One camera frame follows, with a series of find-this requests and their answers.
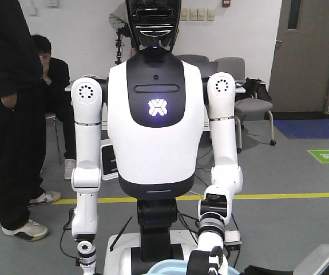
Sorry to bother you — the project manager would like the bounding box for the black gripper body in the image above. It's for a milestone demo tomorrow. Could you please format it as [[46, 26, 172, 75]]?
[[243, 244, 329, 275]]

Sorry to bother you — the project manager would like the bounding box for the blue plastic shopping basket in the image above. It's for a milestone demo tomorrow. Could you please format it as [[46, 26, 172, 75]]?
[[147, 259, 239, 275]]

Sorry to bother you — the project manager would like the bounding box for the blue floor mat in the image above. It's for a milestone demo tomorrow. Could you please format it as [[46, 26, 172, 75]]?
[[274, 119, 329, 139]]

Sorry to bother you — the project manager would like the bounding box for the grey office chair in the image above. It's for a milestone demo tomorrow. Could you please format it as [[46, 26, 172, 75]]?
[[216, 57, 276, 153]]

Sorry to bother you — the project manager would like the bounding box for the grey door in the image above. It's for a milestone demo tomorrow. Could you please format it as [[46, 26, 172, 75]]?
[[269, 1, 329, 112]]

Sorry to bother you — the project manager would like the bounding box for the white humanoid robot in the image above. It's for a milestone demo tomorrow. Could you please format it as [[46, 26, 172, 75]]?
[[71, 1, 243, 274]]

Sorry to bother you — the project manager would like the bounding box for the seated person in black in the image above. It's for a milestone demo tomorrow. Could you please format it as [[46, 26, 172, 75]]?
[[32, 34, 76, 180]]

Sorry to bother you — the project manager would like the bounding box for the standing person in black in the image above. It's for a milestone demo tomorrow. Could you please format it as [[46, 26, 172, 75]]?
[[0, 1, 61, 241]]

